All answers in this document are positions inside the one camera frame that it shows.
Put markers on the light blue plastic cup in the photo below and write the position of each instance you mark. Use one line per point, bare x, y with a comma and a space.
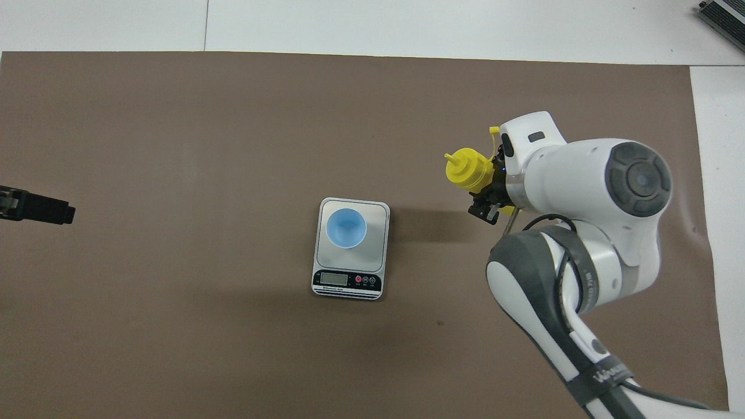
346, 228

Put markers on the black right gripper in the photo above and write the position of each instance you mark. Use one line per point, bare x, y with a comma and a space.
502, 177

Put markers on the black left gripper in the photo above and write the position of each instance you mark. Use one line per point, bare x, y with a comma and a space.
10, 202

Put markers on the silver digital kitchen scale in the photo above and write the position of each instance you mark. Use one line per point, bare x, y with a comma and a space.
351, 273

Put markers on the grey finned metal box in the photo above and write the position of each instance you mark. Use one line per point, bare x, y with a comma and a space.
724, 20

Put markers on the yellow squeeze seasoning bottle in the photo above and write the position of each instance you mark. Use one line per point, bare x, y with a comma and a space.
468, 171

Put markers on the brown table mat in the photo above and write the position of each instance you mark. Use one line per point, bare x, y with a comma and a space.
233, 349

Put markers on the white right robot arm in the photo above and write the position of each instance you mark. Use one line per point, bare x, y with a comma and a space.
593, 186

